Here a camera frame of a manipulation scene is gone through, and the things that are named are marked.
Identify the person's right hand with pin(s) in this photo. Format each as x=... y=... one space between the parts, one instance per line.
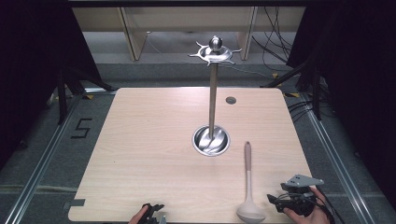
x=314 y=214

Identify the dark grey tape strip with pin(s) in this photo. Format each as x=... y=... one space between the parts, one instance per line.
x=74 y=203

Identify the light wooden shelf unit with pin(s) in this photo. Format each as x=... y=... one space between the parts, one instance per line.
x=137 y=40

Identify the black curtain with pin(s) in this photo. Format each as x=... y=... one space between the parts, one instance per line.
x=361 y=93
x=34 y=62

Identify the beige silicone ladle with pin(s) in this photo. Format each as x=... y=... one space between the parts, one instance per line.
x=248 y=177

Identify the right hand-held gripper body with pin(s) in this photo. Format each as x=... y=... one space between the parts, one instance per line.
x=300 y=181

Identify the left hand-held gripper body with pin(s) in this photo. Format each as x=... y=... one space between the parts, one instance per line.
x=155 y=217

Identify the metal utensil rack stand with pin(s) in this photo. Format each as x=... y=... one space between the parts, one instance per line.
x=213 y=93

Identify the aluminium floor rail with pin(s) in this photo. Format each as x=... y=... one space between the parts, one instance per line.
x=40 y=165
x=337 y=165

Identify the black metal stand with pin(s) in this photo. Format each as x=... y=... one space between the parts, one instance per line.
x=316 y=93
x=62 y=99

